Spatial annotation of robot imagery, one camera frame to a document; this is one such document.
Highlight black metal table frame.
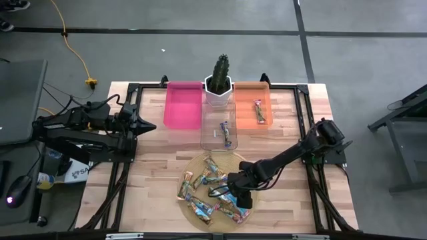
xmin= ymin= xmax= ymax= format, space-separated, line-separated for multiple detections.
xmin=75 ymin=73 xmax=360 ymax=234

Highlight dark grey laptop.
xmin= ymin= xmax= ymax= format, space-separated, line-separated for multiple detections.
xmin=0 ymin=59 xmax=48 ymax=147

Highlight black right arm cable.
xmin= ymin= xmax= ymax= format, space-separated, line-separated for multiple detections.
xmin=208 ymin=166 xmax=284 ymax=198

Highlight grey desk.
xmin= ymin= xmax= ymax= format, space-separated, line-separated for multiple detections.
xmin=0 ymin=139 xmax=46 ymax=226

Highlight yellow extension cord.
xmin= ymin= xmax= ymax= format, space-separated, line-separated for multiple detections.
xmin=49 ymin=0 xmax=99 ymax=90

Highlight white printed box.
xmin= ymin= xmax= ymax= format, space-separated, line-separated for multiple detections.
xmin=62 ymin=157 xmax=91 ymax=185

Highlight round woven straw placemat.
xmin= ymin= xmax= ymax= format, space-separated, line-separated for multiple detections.
xmin=175 ymin=150 xmax=260 ymax=233

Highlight person's shoe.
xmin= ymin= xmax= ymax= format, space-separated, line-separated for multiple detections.
xmin=0 ymin=18 xmax=15 ymax=33
xmin=0 ymin=0 xmax=31 ymax=13

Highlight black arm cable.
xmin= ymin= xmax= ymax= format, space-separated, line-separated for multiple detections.
xmin=68 ymin=93 xmax=125 ymax=109
xmin=208 ymin=166 xmax=284 ymax=198

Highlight black computer mouse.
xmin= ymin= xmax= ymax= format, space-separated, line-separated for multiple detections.
xmin=5 ymin=175 xmax=33 ymax=209

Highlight silver metal bracket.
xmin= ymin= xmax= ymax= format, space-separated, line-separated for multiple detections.
xmin=105 ymin=233 xmax=145 ymax=240
xmin=292 ymin=234 xmax=330 ymax=240

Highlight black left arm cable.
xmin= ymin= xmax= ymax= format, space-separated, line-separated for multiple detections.
xmin=68 ymin=93 xmax=125 ymax=109

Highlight red-ended granola bar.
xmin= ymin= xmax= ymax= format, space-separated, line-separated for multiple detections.
xmin=252 ymin=98 xmax=268 ymax=125
xmin=213 ymin=201 xmax=244 ymax=224

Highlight small plastic bottle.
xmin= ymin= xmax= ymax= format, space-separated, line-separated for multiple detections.
xmin=35 ymin=171 xmax=57 ymax=191

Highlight orange plastic bin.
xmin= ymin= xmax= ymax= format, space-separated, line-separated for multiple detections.
xmin=233 ymin=81 xmax=274 ymax=130

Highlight black side table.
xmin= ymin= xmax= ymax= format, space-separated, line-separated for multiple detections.
xmin=366 ymin=83 xmax=427 ymax=195

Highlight purple Chewy granola bar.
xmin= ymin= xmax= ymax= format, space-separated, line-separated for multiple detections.
xmin=219 ymin=120 xmax=233 ymax=149

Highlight white hexagonal plant pot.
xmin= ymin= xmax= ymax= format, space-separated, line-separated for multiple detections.
xmin=203 ymin=73 xmax=234 ymax=108

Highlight green orange-ended granola bar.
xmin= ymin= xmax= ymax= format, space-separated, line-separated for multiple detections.
xmin=176 ymin=171 xmax=195 ymax=201
xmin=186 ymin=202 xmax=214 ymax=227

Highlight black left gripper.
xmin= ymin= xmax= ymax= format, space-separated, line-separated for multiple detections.
xmin=125 ymin=113 xmax=157 ymax=137

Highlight clear plastic bin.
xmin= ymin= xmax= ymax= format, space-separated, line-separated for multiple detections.
xmin=199 ymin=99 xmax=239 ymax=151

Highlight pink plastic bin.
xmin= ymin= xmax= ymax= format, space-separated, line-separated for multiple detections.
xmin=162 ymin=81 xmax=203 ymax=130

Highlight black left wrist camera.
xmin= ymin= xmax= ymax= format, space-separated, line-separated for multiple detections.
xmin=119 ymin=102 xmax=137 ymax=115

